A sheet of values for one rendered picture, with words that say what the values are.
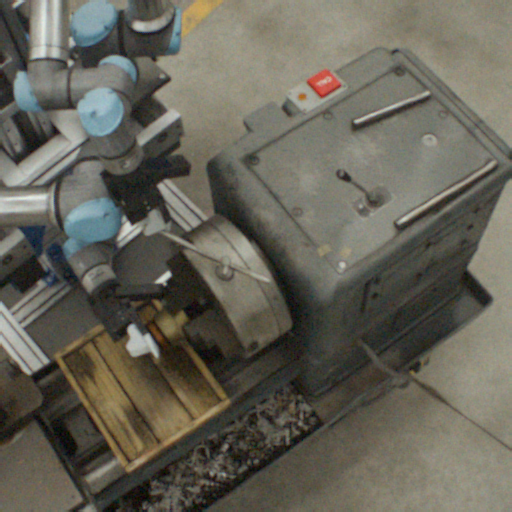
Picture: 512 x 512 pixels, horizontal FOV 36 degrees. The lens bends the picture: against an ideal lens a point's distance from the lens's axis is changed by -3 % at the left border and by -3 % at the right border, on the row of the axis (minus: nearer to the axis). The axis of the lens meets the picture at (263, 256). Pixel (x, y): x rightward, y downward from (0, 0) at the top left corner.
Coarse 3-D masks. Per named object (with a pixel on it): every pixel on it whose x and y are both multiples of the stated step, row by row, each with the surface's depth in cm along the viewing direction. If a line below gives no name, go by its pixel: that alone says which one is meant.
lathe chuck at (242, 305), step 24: (192, 240) 175; (216, 240) 173; (192, 264) 171; (216, 264) 170; (240, 264) 170; (216, 288) 168; (240, 288) 169; (240, 312) 170; (264, 312) 172; (240, 336) 172; (264, 336) 176
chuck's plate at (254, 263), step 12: (216, 216) 181; (216, 228) 176; (228, 228) 175; (228, 240) 172; (240, 240) 172; (240, 252) 171; (252, 252) 171; (252, 264) 170; (264, 264) 171; (264, 276) 171; (264, 288) 171; (276, 288) 172; (276, 300) 172; (276, 312) 174; (288, 312) 176; (288, 324) 179
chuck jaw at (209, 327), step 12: (216, 312) 180; (192, 324) 179; (204, 324) 178; (216, 324) 178; (192, 336) 177; (204, 336) 177; (216, 336) 177; (228, 336) 176; (228, 348) 175; (240, 348) 178; (252, 348) 179
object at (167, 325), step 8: (160, 312) 180; (168, 312) 178; (152, 320) 180; (160, 320) 178; (168, 320) 177; (176, 320) 178; (184, 320) 179; (152, 328) 177; (160, 328) 177; (168, 328) 177; (176, 328) 177; (152, 336) 177; (160, 336) 177; (168, 336) 177; (176, 336) 178; (184, 336) 179; (160, 344) 177; (168, 344) 179; (176, 344) 180
